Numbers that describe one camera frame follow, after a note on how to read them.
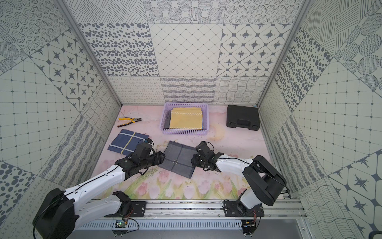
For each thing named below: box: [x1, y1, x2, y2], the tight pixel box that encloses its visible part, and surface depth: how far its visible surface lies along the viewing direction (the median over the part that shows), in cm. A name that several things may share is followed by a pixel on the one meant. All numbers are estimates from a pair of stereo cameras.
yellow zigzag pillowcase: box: [169, 107, 203, 130], surface depth 110 cm
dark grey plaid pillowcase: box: [157, 140, 196, 179], surface depth 92 cm
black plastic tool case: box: [226, 104, 261, 131], surface depth 109 cm
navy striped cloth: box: [107, 128, 150, 156], surface depth 100 cm
